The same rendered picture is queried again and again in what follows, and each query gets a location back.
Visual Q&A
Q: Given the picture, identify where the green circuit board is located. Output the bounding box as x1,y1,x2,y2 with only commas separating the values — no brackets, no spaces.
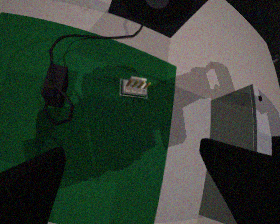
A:
0,12,177,224

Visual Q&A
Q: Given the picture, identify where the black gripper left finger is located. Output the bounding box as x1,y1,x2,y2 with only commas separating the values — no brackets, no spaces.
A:
0,147,67,224

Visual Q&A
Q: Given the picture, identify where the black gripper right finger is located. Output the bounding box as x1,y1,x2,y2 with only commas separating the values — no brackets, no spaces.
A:
199,139,280,224

